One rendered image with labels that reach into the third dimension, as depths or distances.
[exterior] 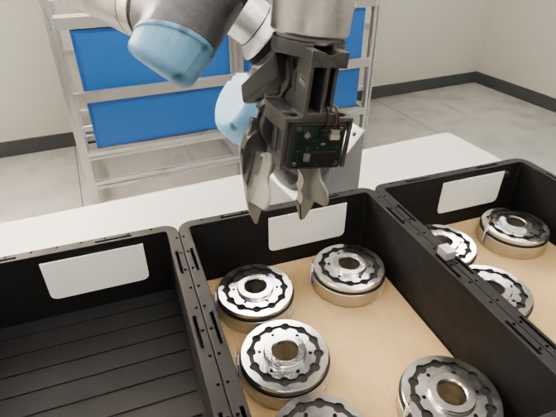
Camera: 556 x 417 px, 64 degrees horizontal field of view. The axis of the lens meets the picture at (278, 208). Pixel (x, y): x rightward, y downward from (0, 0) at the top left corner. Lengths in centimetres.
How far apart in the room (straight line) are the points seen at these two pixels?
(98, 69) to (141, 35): 183
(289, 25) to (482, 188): 52
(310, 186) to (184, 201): 63
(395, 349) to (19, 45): 287
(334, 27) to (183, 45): 14
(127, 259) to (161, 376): 16
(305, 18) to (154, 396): 42
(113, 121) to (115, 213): 129
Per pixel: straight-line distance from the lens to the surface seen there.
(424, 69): 429
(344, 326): 61
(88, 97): 229
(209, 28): 46
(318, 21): 41
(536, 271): 78
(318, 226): 68
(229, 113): 82
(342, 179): 92
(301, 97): 42
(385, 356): 58
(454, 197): 80
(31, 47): 316
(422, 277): 61
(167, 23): 45
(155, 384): 56
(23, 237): 111
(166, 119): 240
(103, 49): 227
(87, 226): 109
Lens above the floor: 127
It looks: 33 degrees down
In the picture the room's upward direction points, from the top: straight up
